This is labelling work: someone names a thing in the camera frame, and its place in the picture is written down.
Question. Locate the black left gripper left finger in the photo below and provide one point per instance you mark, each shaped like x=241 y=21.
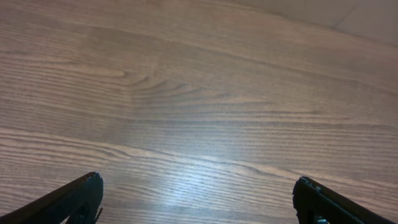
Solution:
x=76 y=202

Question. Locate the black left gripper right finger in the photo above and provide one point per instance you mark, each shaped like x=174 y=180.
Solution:
x=316 y=204

